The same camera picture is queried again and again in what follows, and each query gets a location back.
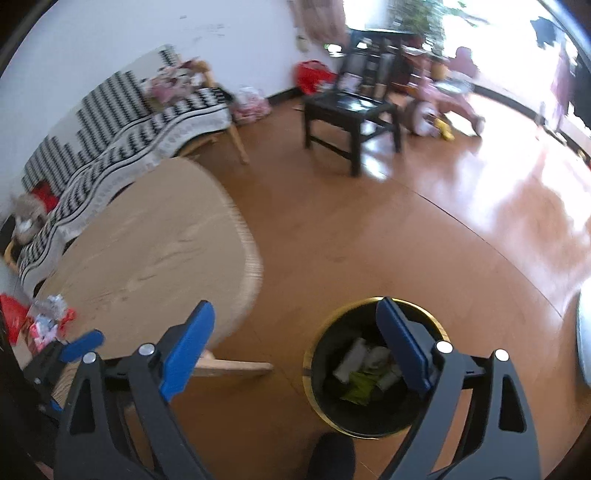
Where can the white crumpled wrapper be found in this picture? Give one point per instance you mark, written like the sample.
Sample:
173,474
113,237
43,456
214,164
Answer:
351,360

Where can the black hanging garment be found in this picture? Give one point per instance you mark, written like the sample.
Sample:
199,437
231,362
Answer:
549,32

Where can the pink floral bag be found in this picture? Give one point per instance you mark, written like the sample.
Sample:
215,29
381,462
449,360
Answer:
168,87

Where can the brown stuffed toy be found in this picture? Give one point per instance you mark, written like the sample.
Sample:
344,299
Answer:
27,217

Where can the red cushion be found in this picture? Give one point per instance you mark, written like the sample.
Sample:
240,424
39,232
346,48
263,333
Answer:
46,196

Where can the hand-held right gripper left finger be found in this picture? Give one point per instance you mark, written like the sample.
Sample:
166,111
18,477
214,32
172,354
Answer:
189,346

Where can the clear plastic bag pink contents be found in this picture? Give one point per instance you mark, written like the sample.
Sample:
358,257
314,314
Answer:
251,105

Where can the black trash bin gold rim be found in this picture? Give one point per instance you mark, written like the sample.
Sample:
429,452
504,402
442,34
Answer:
325,341

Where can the black white zigzag blanket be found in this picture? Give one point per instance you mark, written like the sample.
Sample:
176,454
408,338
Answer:
115,134

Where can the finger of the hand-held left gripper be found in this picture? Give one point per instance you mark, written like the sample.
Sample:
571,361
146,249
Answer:
81,345

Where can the red plastic packet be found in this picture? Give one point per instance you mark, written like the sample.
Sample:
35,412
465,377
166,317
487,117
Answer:
9,318

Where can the yellow toy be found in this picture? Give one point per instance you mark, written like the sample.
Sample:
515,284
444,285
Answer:
444,130

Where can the black wooden chair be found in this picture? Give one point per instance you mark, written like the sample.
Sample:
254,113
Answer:
346,106

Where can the pink children's tricycle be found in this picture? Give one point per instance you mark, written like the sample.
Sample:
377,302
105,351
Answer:
443,99

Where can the pink hanging garment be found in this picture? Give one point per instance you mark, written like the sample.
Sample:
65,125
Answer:
561,87

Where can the wooden sofa frame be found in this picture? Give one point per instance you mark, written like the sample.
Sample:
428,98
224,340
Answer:
238,143

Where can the red shopping bag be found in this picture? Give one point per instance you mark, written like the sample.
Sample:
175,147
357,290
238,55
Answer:
311,76

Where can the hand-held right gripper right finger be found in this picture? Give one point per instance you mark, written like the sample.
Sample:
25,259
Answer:
401,341

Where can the white paper card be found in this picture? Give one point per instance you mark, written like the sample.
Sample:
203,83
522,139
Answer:
351,83

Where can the potted green plant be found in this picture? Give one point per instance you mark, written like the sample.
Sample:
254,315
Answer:
422,18

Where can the green snack wrapper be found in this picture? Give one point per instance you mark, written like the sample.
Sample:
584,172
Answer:
362,390

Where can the pink curtain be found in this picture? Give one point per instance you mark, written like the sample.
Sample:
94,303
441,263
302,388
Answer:
321,18

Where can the pile of wrappers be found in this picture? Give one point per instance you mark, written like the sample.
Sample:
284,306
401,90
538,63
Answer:
48,318

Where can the round wooden table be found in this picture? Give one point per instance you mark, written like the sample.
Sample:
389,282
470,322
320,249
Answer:
152,249

